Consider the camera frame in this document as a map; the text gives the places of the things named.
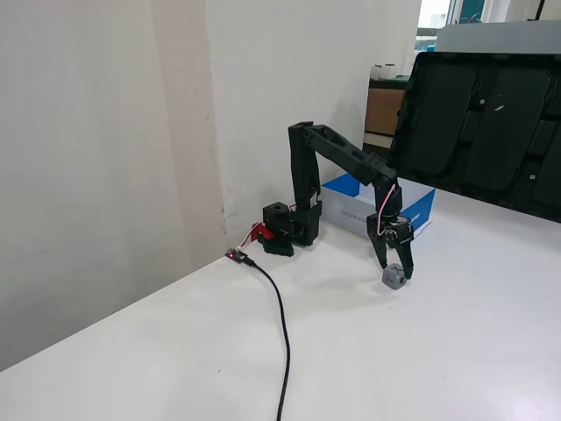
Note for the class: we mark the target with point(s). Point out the gray panel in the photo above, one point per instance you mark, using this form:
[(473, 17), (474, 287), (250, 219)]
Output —
[(482, 39)]

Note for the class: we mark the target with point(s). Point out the small controller board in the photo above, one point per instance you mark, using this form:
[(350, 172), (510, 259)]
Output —
[(234, 255)]

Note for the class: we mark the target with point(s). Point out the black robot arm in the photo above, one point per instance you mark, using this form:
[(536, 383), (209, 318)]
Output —
[(302, 175)]

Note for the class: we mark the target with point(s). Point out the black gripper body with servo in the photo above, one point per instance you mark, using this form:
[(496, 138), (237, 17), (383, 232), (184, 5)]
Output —
[(400, 235)]

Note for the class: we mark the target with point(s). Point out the black plastic tray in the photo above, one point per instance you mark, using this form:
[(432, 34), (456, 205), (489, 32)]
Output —
[(438, 123)]

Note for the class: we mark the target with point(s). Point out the red table clamp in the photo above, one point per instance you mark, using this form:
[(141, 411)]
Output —
[(263, 231)]

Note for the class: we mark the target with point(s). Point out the blue and white cardboard box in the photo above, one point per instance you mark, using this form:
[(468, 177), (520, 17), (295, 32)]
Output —
[(346, 212)]

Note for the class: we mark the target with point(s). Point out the gray block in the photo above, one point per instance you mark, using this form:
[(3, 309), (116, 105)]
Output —
[(392, 280)]

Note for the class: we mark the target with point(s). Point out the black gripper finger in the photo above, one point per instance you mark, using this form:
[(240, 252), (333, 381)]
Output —
[(407, 261), (377, 241)]

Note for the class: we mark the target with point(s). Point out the brown cardboard box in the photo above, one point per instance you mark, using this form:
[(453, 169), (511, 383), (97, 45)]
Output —
[(383, 112)]

